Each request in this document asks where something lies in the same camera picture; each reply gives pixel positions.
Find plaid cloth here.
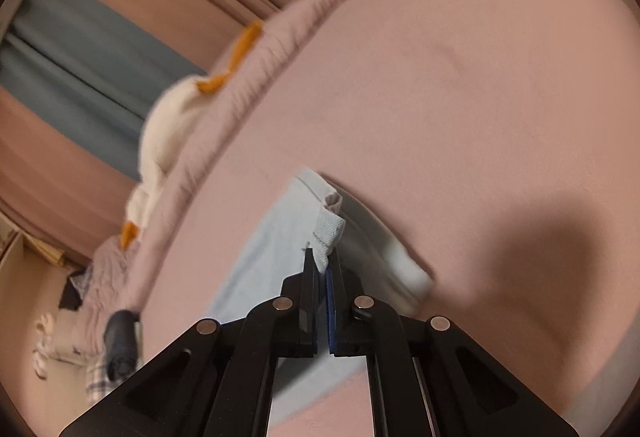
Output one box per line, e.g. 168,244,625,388
84,356,123,403

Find blue-grey curtain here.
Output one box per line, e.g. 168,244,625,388
0,0,206,180

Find pink duvet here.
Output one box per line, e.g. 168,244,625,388
75,0,371,333

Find white cloth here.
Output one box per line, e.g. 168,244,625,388
32,312,57,379

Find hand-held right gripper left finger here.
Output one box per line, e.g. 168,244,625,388
57,247,321,437

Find light blue denim pants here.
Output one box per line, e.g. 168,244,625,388
205,167,436,433

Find dark folded clothing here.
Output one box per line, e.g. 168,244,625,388
105,309,143,380

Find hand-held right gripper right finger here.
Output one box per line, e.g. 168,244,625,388
325,249,578,437

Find pink bed sheet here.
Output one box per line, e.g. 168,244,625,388
135,0,640,437

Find white goose plush toy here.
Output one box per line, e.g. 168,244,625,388
120,20,263,250

